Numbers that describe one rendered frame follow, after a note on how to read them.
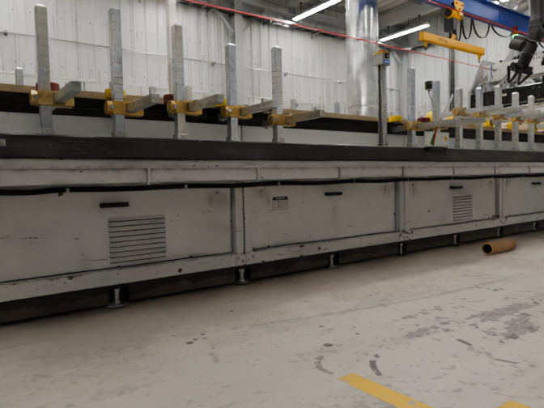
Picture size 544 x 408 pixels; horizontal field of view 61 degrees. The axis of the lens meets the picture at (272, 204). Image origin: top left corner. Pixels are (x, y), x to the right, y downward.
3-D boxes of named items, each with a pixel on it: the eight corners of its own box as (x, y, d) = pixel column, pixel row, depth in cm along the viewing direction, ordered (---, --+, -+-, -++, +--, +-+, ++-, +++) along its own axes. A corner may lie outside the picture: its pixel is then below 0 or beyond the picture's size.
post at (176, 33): (186, 143, 188) (182, 23, 186) (178, 143, 186) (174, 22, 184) (182, 144, 191) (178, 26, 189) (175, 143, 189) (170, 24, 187)
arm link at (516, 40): (538, 28, 222) (546, 31, 227) (516, 23, 229) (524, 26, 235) (526, 53, 227) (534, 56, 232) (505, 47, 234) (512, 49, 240)
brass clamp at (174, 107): (202, 114, 191) (202, 101, 191) (172, 112, 183) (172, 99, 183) (196, 116, 196) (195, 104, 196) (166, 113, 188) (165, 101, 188)
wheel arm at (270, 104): (278, 109, 185) (278, 99, 184) (272, 109, 183) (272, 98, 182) (223, 122, 220) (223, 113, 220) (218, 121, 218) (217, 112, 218)
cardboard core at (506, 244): (516, 239, 318) (493, 243, 301) (516, 250, 319) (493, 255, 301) (504, 237, 325) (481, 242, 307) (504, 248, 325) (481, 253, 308)
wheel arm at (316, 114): (325, 119, 200) (325, 108, 199) (319, 118, 198) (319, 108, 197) (266, 129, 235) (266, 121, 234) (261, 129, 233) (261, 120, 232)
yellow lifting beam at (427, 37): (484, 60, 796) (484, 41, 794) (423, 45, 695) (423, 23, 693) (479, 61, 803) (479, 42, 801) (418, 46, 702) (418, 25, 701)
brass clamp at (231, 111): (252, 117, 206) (252, 106, 205) (227, 116, 198) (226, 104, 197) (245, 119, 211) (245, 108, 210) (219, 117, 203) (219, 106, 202)
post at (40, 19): (53, 146, 159) (46, 4, 157) (42, 146, 157) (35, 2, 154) (51, 146, 162) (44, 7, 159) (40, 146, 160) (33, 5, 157)
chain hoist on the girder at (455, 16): (467, 40, 747) (466, 9, 745) (455, 36, 728) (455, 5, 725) (452, 44, 768) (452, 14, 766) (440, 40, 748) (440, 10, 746)
